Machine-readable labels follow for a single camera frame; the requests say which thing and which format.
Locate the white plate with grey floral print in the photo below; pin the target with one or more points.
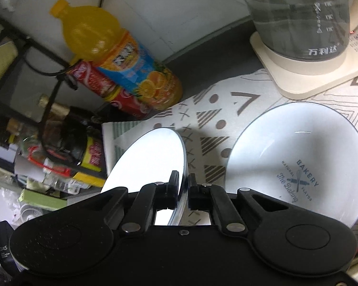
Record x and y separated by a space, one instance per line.
149 155

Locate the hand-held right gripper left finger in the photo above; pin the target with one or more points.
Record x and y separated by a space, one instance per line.
167 193

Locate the black metal shelf rack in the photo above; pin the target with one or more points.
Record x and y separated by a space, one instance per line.
29 39

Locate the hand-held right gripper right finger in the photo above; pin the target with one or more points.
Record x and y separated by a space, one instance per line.
201 196

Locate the white plate with blue print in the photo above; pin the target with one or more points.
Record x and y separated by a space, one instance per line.
286 143

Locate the patterned fringed table cloth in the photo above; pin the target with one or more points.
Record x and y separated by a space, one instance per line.
214 107

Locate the orange juice bottle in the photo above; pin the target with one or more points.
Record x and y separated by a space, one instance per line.
107 44

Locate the white wall hook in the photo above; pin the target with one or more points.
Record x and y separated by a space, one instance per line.
6 3

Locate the glass electric kettle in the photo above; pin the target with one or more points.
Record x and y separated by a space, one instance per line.
298 15

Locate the yellow green sponge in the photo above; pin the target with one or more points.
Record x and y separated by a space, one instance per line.
0 65

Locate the green patterned cloth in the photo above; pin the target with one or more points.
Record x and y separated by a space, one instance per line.
116 131

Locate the cream kettle base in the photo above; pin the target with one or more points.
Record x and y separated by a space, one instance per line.
292 77

